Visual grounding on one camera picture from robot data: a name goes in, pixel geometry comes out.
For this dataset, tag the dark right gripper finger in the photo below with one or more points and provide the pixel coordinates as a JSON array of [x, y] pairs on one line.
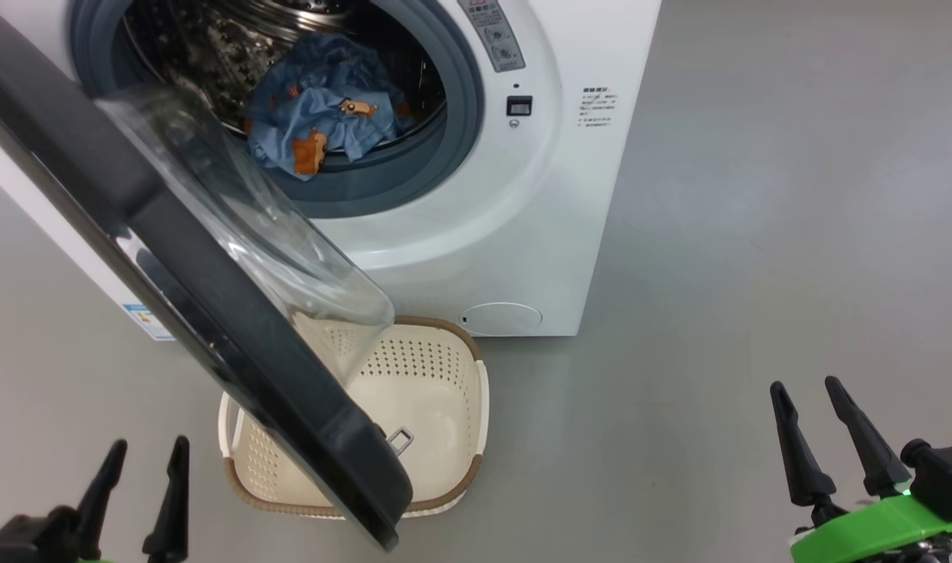
[[804, 461], [871, 446]]

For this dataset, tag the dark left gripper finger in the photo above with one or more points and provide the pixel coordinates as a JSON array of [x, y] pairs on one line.
[[172, 524], [96, 508]]

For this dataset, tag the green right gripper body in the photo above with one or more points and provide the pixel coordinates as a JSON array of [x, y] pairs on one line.
[[874, 532]]

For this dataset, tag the black rimmed glass washer door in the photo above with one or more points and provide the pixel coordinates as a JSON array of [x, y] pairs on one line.
[[170, 258]]

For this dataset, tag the cream perforated laundry basket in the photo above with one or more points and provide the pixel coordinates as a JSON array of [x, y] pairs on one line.
[[429, 407]]

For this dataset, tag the white front-load washing machine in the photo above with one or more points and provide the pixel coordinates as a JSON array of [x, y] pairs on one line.
[[554, 195]]

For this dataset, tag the grey rubber door gasket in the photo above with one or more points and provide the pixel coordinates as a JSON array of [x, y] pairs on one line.
[[413, 180]]

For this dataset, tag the black door lock socket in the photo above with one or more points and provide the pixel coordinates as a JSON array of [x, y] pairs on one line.
[[519, 105]]

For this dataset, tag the blue energy label sticker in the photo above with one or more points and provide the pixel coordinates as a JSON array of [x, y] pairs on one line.
[[149, 322]]

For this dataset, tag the round white filter cover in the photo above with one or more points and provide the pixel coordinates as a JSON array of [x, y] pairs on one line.
[[501, 319]]

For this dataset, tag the printed text warning label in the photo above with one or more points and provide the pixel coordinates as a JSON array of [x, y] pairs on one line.
[[598, 106]]

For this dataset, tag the steel washer drum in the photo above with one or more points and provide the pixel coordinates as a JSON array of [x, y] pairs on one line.
[[210, 47]]

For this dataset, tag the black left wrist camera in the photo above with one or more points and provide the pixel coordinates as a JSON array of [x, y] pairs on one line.
[[30, 539]]

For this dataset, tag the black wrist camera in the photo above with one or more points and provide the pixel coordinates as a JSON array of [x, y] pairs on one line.
[[30, 539], [945, 477]]

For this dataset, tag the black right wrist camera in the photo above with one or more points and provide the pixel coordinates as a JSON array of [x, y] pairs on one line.
[[945, 477]]

